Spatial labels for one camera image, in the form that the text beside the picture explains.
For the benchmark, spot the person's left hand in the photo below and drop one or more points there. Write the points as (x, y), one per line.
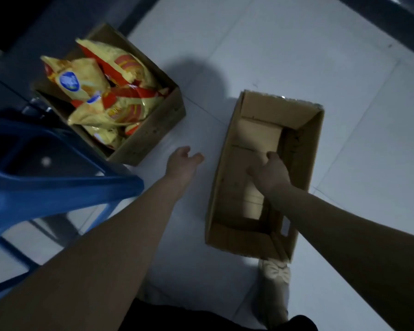
(179, 167)

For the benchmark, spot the person's right hand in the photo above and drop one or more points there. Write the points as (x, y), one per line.
(271, 175)

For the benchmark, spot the person's right thumb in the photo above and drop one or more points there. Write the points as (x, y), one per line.
(252, 171)

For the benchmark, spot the person's left thumb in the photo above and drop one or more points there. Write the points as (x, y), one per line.
(195, 158)

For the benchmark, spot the person's left forearm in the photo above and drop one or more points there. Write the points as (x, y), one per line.
(100, 258)

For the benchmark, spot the person's right forearm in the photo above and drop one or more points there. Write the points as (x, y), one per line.
(358, 251)

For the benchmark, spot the cardboard box with snack packets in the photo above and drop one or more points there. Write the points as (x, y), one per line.
(151, 130)

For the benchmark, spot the empty brown cardboard box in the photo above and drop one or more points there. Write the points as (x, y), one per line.
(296, 141)

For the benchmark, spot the yellow red snack packet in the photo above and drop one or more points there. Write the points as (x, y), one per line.
(124, 63)
(114, 112)
(105, 136)

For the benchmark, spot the beige slipper with bow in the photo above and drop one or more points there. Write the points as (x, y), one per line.
(274, 293)

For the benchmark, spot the yellow snack packet blue emblem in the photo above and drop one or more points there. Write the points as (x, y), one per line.
(76, 79)

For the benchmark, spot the blue plastic stool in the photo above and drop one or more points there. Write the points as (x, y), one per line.
(38, 189)

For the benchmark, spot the person's black shorts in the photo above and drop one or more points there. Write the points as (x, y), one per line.
(193, 320)

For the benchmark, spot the dark grey cabinet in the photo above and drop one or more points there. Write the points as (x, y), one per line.
(38, 37)

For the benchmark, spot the dark furniture edge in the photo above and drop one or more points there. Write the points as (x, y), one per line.
(393, 20)

